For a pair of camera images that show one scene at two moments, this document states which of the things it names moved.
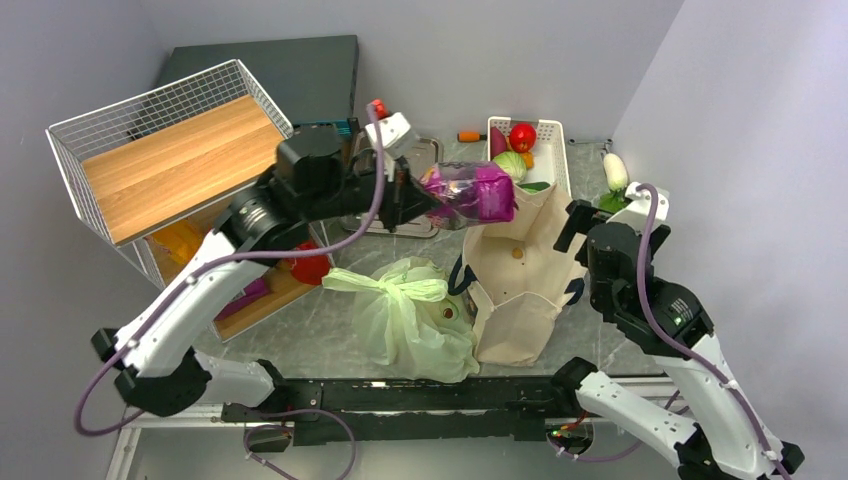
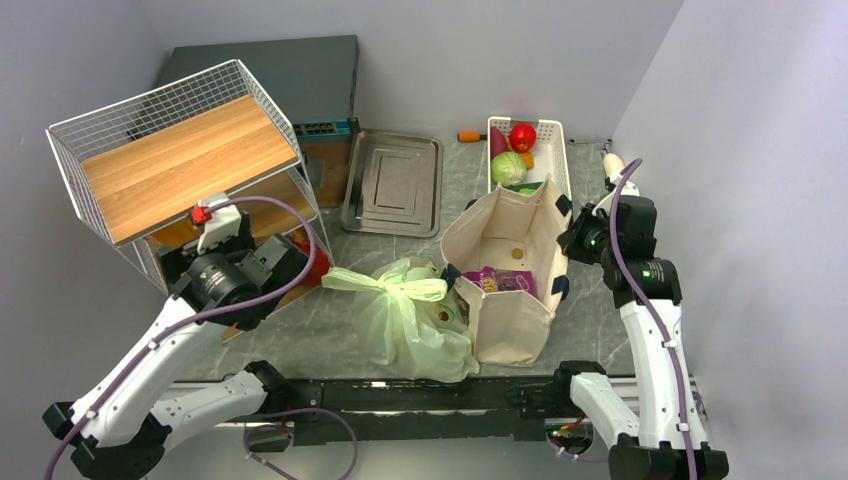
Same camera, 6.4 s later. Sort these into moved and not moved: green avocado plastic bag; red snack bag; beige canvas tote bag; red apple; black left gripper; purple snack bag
Moved: purple snack bag; black left gripper
Not moved: red apple; red snack bag; green avocado plastic bag; beige canvas tote bag
